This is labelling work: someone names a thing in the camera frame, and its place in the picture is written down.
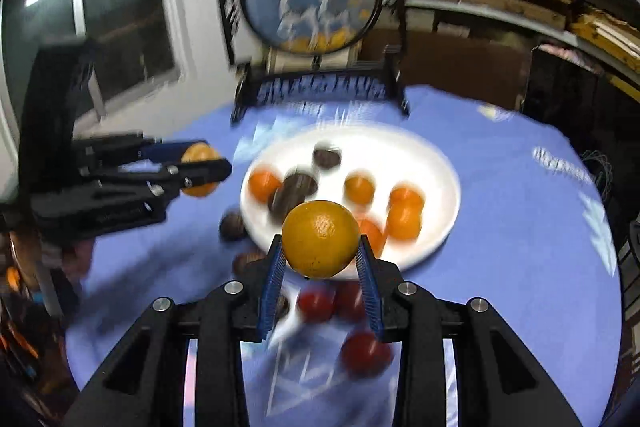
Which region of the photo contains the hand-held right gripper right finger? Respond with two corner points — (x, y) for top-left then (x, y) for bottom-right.
(355, 234), (583, 427)

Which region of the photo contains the large orange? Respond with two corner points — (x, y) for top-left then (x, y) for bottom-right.
(281, 201), (362, 279)

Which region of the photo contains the brown panel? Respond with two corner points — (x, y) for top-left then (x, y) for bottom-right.
(360, 32), (526, 108)

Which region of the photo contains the yellow-orange mandarin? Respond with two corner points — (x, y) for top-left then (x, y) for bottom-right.
(386, 204), (423, 242)

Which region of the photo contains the dark red plum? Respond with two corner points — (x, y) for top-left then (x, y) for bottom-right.
(334, 282), (368, 323)
(340, 332), (393, 378)

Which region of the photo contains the small mandarin orange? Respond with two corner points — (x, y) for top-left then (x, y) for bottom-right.
(357, 218), (387, 258)
(180, 144), (222, 199)
(344, 174), (376, 205)
(389, 186), (426, 208)
(248, 170), (283, 202)

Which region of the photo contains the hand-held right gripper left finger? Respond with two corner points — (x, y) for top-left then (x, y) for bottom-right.
(62, 234), (288, 427)

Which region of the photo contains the stack of yellow flat boxes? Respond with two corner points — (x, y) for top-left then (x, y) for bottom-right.
(570, 4), (640, 88)

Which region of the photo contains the white round plate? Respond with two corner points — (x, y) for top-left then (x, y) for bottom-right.
(240, 124), (461, 270)

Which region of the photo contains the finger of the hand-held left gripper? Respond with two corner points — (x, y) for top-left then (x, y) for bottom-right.
(75, 134), (208, 168)
(95, 158), (233, 200)

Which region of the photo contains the black board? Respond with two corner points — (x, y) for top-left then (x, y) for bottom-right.
(520, 47), (640, 158)

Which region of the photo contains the person's left hand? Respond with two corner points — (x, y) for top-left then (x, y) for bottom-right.
(60, 239), (96, 280)

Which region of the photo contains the window with white frame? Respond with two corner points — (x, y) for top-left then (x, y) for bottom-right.
(0, 0), (196, 122)

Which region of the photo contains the small red tomato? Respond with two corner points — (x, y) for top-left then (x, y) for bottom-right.
(298, 287), (335, 323)

